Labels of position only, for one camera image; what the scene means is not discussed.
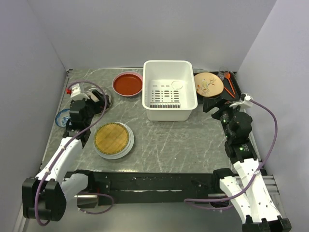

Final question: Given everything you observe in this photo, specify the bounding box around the clear plastic cup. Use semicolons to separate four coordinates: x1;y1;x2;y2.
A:
217;67;229;81

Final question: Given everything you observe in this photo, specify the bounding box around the orange plastic spoon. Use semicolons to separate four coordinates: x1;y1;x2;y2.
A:
225;72;236;95

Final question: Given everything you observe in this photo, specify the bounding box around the grey deer pattern plate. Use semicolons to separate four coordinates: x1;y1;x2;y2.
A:
84;85;113;115

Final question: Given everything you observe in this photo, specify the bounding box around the beige bird pattern plate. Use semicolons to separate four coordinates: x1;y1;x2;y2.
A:
194;72;224;97

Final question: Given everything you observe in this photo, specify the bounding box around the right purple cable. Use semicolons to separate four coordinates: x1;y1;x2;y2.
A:
183;99;278;210

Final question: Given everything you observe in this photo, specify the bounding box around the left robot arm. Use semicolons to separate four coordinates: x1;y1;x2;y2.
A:
22;90;110;226

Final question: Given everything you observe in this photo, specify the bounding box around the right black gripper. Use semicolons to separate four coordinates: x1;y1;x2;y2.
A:
203;95;244;140

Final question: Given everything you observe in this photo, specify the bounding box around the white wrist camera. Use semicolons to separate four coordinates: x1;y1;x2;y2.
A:
229;93;253;109
66;84;84;101

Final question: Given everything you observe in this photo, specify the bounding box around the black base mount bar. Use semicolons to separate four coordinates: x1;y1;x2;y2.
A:
64;170;239;206

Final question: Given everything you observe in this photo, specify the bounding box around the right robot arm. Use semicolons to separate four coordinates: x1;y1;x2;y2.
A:
203;94;292;232

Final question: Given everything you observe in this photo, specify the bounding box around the white plastic bin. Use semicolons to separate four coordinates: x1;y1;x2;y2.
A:
142;60;197;121

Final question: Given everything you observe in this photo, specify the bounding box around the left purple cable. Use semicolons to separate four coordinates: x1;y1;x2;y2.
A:
34;80;114;227

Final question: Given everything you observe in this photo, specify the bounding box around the purple cable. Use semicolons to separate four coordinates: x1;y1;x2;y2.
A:
34;80;114;227
183;99;278;210

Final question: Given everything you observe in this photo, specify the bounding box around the black tray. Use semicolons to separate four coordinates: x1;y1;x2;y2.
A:
194;71;241;104

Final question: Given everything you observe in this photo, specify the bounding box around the blue white small bowl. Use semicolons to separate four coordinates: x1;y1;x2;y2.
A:
55;109;70;128

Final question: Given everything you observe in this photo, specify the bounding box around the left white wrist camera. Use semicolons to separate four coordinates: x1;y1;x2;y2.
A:
66;84;84;101

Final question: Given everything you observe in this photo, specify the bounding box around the round bamboo mat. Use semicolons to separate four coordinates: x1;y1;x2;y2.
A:
94;122;129;155

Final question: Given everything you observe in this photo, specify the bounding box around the aluminium rail frame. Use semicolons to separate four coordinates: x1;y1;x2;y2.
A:
235;175;280;195

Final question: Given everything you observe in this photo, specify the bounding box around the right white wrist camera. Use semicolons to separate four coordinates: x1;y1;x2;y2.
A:
229;93;253;109

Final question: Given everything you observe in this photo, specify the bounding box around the red round plate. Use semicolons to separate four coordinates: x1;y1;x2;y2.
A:
112;72;143;97

